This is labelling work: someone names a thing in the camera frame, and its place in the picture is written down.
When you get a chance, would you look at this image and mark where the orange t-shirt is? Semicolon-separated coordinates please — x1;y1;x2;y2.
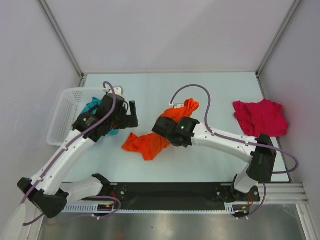
122;98;200;161

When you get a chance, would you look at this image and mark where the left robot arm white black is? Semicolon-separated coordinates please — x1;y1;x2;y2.
17;93;139;219

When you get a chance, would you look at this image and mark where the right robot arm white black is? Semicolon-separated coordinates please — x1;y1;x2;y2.
152;117;277;201

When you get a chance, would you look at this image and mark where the teal t-shirt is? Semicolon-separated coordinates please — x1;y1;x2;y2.
80;97;120;136

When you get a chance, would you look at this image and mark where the white plastic basket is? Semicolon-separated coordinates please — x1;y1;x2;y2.
46;87;105;147

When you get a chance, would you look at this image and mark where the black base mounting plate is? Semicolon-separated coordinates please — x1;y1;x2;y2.
98;182;261;212

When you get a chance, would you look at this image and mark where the magenta folded t-shirt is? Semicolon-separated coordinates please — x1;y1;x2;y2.
232;99;289;137

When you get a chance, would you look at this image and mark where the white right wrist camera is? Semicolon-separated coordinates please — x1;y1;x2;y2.
170;103;185;109

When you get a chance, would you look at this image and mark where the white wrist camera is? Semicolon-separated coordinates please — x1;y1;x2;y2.
103;86;124;98
170;103;185;109

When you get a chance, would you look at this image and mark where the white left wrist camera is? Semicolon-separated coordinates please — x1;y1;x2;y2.
103;86;124;98

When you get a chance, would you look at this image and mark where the white slotted cable duct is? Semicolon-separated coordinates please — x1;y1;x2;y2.
62;203;235;215

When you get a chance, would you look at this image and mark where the aluminium frame rail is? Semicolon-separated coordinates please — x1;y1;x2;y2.
37;182;309;203

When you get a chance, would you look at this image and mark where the left corner frame post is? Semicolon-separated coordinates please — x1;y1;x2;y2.
36;0;84;79

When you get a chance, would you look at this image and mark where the corner frame post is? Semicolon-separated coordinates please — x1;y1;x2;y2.
36;0;84;79
256;0;303;76

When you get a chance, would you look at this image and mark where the right corner frame post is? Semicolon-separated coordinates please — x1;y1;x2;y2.
256;0;303;76

